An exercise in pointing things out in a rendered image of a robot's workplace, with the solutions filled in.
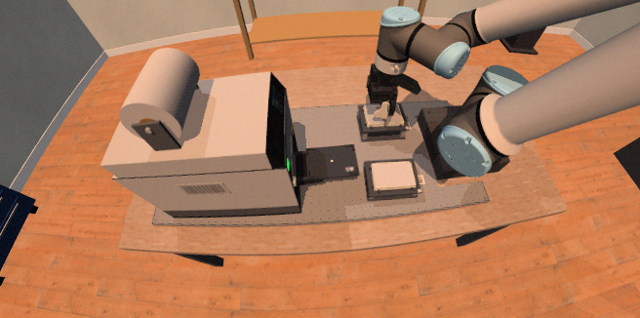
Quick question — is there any beige cylinder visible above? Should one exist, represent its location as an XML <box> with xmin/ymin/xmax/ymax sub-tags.
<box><xmin>119</xmin><ymin>48</ymin><xmax>200</xmax><ymax>140</ymax></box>

